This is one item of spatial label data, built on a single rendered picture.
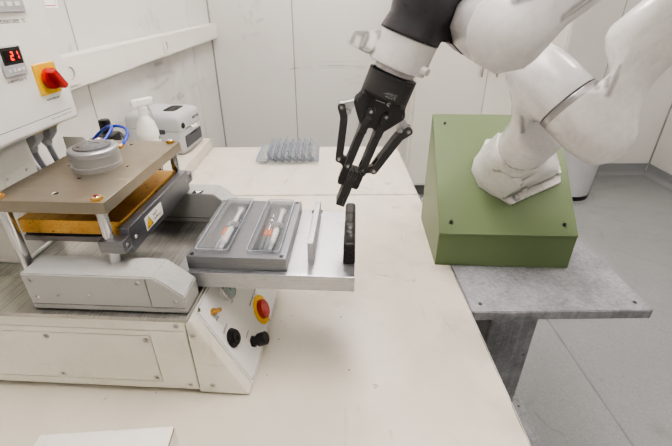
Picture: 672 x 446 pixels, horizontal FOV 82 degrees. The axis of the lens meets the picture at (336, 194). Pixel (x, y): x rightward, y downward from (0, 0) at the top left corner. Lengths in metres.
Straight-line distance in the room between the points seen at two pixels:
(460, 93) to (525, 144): 2.00
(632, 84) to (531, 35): 0.30
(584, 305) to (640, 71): 0.53
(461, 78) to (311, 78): 1.11
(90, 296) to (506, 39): 0.68
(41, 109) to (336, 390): 0.74
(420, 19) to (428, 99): 2.25
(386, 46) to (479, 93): 2.35
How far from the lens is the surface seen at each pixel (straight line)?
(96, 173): 0.76
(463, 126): 1.13
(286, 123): 3.23
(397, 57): 0.58
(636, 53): 0.80
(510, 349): 1.42
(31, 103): 0.89
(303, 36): 3.09
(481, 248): 1.06
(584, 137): 0.78
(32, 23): 0.93
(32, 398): 0.93
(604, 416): 1.92
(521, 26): 0.52
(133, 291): 0.69
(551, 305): 1.04
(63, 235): 0.77
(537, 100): 0.79
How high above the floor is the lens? 1.37
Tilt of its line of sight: 27 degrees down
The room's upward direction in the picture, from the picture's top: straight up
